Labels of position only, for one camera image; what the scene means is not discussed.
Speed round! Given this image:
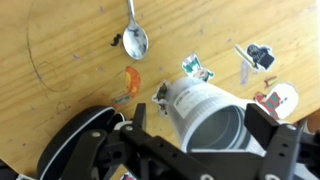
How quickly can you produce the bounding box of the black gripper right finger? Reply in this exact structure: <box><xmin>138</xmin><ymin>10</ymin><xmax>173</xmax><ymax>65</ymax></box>
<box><xmin>244</xmin><ymin>103</ymin><xmax>320</xmax><ymax>180</ymax></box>

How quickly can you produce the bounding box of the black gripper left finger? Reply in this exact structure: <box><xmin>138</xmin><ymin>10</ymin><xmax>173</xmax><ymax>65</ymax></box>
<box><xmin>61</xmin><ymin>103</ymin><xmax>201</xmax><ymax>180</ymax></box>

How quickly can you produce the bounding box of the silver metal spoon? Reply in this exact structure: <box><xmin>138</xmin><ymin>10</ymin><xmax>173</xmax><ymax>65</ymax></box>
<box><xmin>121</xmin><ymin>0</ymin><xmax>150</xmax><ymax>61</ymax></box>

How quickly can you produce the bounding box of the translucent plastic cup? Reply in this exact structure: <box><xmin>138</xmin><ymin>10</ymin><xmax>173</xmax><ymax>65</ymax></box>
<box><xmin>166</xmin><ymin>77</ymin><xmax>268</xmax><ymax>158</ymax></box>

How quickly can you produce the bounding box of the round santa figure sticker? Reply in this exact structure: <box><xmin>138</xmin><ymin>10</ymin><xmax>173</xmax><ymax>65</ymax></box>
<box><xmin>253</xmin><ymin>82</ymin><xmax>299</xmax><ymax>121</ymax></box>

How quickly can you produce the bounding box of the small green witch sticker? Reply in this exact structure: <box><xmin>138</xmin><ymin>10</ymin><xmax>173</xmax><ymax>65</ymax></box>
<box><xmin>151</xmin><ymin>79</ymin><xmax>172</xmax><ymax>117</ymax></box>

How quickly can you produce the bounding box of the black glasses case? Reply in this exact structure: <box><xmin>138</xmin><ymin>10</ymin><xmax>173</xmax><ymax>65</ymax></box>
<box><xmin>36</xmin><ymin>105</ymin><xmax>126</xmax><ymax>180</ymax></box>

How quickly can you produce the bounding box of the dark knight sword sticker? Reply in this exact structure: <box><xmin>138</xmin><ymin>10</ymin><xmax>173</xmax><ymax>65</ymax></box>
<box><xmin>234</xmin><ymin>43</ymin><xmax>276</xmax><ymax>72</ymax></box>

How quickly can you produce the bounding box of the green white figure sticker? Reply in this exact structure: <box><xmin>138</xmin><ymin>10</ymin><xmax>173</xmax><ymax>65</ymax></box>
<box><xmin>181</xmin><ymin>52</ymin><xmax>215</xmax><ymax>83</ymax></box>

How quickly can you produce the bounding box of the light wooden square table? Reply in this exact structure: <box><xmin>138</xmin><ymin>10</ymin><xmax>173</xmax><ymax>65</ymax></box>
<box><xmin>0</xmin><ymin>0</ymin><xmax>320</xmax><ymax>180</ymax></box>

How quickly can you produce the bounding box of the black mustache sticker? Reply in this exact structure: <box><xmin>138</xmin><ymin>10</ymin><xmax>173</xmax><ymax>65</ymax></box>
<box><xmin>110</xmin><ymin>33</ymin><xmax>123</xmax><ymax>48</ymax></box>

